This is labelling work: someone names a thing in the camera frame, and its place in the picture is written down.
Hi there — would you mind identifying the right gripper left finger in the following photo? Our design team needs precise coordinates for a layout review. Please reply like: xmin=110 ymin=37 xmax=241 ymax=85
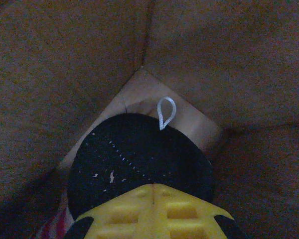
xmin=64 ymin=184 xmax=154 ymax=239

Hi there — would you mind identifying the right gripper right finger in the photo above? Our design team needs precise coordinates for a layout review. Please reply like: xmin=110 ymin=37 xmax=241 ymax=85
xmin=153 ymin=184 xmax=247 ymax=239

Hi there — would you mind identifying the brown cardboard box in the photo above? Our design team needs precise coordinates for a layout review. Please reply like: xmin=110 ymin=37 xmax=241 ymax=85
xmin=0 ymin=0 xmax=299 ymax=239

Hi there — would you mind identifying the red white striped item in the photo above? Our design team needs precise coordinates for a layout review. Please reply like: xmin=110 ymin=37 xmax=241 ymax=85
xmin=37 ymin=191 xmax=71 ymax=239

